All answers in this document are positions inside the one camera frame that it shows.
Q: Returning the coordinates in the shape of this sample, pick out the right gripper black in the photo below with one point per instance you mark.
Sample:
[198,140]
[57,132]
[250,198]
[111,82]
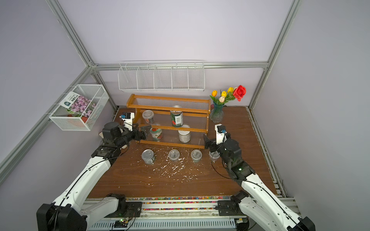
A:
[207,144]

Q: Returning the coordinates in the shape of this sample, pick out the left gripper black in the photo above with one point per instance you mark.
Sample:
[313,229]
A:
[143,135]

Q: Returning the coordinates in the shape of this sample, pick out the tomato lid round tin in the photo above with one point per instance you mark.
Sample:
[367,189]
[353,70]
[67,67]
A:
[156,134]

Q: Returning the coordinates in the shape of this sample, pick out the red seed plastic jar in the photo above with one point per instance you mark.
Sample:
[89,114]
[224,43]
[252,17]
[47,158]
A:
[148,116]

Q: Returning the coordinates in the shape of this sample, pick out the dark seed plastic jar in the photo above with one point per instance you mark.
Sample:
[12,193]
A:
[214,156]

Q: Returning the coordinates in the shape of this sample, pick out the green seed plastic jar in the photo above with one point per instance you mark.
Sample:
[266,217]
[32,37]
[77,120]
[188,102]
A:
[196,155]

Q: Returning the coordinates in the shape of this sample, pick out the white tin can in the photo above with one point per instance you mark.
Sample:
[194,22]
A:
[184,136]

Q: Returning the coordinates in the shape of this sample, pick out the silver green tin can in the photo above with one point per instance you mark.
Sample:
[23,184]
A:
[148,156]

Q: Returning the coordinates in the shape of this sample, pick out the green red tomato can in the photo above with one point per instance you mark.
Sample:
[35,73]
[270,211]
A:
[177,118]

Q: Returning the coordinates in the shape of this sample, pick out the purple seed plastic jar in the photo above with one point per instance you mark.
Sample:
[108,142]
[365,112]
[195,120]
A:
[174,155]

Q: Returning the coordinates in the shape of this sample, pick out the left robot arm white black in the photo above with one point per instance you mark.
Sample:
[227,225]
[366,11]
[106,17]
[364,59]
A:
[66,213]

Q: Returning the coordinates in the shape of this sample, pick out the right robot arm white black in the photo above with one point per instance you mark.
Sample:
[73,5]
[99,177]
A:
[256,200]

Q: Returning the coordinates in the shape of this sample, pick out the wooden three-tier shelf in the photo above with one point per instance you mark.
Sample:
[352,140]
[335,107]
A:
[195,118]

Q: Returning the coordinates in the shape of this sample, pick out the purple flower seed packet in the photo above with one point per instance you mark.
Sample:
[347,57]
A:
[78,105]

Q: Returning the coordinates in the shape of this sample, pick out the glass vase with flowers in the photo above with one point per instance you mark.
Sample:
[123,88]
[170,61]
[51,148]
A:
[220,99]

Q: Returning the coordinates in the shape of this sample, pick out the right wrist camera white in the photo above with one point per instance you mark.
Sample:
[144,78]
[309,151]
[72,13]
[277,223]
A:
[220,133]

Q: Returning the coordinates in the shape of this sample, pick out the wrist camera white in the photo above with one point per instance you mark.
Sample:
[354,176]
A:
[127,120]
[220,133]

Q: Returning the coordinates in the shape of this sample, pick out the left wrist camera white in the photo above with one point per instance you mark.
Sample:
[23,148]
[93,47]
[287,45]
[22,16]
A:
[127,120]

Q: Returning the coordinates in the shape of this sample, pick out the white wire wall basket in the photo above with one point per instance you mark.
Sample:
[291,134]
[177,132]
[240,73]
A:
[164,75]

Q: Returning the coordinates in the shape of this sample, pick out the white wire side basket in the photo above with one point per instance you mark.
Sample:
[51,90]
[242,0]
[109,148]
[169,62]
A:
[67,122]

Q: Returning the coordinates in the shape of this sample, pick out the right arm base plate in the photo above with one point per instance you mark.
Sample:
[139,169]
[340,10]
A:
[228,208]

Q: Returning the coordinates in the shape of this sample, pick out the aluminium rail frame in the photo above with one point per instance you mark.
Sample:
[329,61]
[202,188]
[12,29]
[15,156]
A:
[177,207]

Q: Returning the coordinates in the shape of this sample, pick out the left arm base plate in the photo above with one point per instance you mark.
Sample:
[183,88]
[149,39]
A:
[130,210]

